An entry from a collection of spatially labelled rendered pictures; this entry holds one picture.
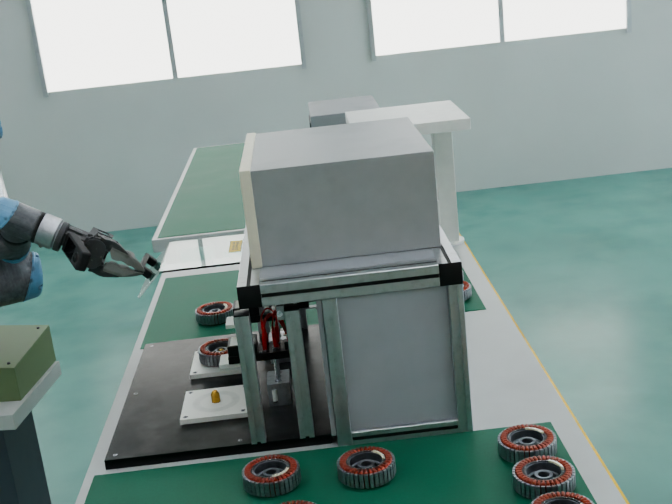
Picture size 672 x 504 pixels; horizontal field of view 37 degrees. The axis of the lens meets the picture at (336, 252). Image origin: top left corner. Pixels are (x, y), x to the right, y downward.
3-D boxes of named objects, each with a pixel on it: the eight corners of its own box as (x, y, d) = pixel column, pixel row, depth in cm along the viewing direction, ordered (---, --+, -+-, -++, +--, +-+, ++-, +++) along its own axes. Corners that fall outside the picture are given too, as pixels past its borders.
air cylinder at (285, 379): (269, 407, 221) (266, 384, 220) (269, 392, 228) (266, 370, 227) (292, 404, 221) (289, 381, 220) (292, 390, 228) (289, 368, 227)
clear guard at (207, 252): (137, 298, 228) (133, 274, 227) (151, 267, 251) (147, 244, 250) (279, 282, 229) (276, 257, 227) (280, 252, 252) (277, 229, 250)
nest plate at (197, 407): (180, 425, 217) (179, 420, 217) (186, 395, 232) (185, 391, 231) (249, 417, 217) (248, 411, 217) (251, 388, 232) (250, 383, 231)
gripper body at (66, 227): (117, 235, 237) (68, 215, 235) (111, 245, 229) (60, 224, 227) (105, 263, 239) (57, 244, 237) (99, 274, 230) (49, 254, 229)
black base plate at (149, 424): (105, 470, 206) (103, 460, 205) (146, 351, 267) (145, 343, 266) (332, 443, 207) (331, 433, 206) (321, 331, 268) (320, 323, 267)
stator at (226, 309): (197, 329, 279) (195, 316, 277) (195, 315, 289) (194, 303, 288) (237, 322, 280) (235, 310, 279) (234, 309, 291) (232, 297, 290)
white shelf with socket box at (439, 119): (366, 278, 306) (352, 131, 293) (358, 244, 342) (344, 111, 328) (480, 265, 307) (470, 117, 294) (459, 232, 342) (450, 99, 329)
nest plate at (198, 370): (190, 379, 240) (189, 374, 240) (195, 355, 255) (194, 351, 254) (252, 372, 241) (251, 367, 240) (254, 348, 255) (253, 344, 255)
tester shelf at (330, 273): (239, 309, 195) (236, 287, 194) (250, 220, 260) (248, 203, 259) (463, 283, 196) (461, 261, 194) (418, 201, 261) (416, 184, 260)
